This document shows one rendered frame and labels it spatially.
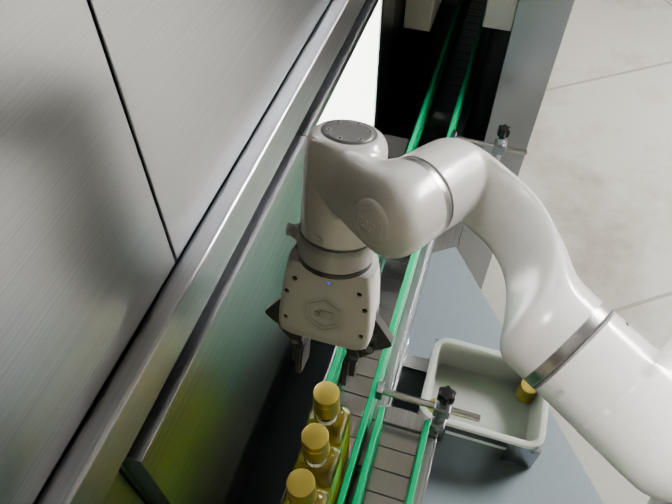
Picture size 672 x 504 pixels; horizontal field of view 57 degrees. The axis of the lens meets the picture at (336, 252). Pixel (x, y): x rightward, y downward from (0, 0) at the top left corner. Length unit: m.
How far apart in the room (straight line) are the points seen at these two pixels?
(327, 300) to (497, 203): 0.19
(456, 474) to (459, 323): 0.32
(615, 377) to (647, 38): 3.44
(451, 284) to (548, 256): 0.91
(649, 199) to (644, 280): 0.44
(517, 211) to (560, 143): 2.45
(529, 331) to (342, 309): 0.22
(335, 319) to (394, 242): 0.18
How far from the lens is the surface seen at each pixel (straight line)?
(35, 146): 0.43
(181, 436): 0.70
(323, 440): 0.78
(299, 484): 0.76
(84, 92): 0.46
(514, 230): 0.55
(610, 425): 0.48
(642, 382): 0.48
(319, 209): 0.55
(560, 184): 2.81
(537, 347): 0.47
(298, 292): 0.63
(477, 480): 1.22
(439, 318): 1.36
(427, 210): 0.49
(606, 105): 3.29
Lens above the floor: 1.89
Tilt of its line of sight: 52 degrees down
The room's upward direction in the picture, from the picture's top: straight up
